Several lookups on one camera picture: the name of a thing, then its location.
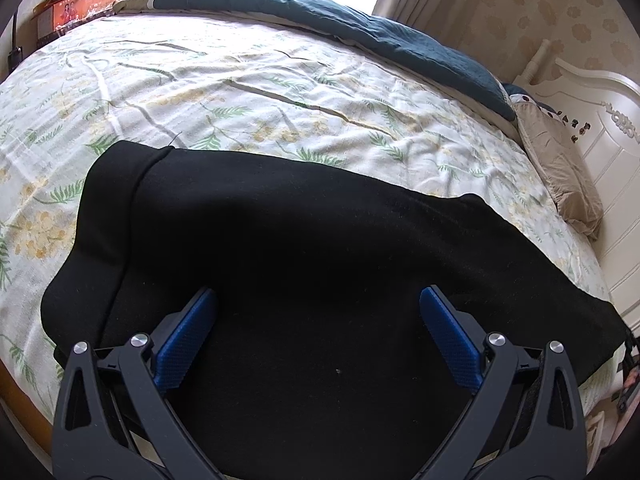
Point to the white carved headboard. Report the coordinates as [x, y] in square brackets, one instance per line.
[615, 170]

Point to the floral bed sheet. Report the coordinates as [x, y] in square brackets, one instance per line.
[225, 85]

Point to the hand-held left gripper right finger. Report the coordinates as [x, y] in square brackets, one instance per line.
[450, 340]

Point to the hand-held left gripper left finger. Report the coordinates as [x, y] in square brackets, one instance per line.
[185, 340]

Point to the teal blanket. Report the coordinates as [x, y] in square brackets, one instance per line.
[350, 20]

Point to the wooden bed frame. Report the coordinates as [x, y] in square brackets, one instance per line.
[20, 400]

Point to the black pole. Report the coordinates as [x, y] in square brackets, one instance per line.
[15, 45]

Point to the beige pillow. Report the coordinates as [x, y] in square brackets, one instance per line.
[555, 170]

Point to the black pants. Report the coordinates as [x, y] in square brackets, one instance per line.
[300, 260]

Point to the polka dot pillow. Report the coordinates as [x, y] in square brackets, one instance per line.
[520, 94]

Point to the orange printed box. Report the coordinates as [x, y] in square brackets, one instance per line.
[80, 10]

